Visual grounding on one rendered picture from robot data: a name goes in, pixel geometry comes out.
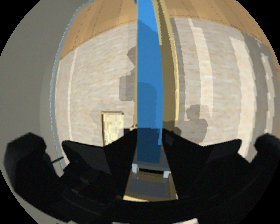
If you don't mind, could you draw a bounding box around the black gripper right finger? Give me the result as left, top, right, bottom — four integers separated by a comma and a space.
161, 128, 242, 200

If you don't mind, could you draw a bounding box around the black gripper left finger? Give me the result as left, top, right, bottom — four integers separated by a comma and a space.
62, 128, 137, 200

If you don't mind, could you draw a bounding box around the long blue bar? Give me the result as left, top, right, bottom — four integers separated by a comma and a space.
128, 0, 171, 198

